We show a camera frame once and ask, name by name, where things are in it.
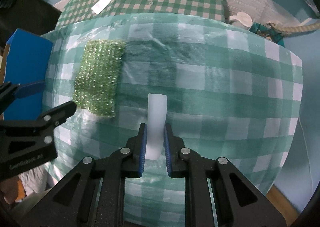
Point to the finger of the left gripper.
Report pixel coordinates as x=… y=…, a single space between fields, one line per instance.
x=55 y=117
x=10 y=92

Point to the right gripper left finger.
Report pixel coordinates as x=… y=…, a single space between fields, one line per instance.
x=92 y=193

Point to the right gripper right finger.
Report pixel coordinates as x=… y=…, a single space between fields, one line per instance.
x=216 y=192

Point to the blue cardboard box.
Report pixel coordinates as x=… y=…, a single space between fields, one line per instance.
x=25 y=61

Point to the green sparkly scrubbing cloth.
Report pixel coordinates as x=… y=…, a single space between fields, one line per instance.
x=95 y=84

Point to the black draped furniture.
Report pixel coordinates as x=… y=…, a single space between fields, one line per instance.
x=35 y=16

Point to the white paper slip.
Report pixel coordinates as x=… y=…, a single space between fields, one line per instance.
x=99 y=6

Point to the white round device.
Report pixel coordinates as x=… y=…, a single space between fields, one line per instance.
x=241 y=20

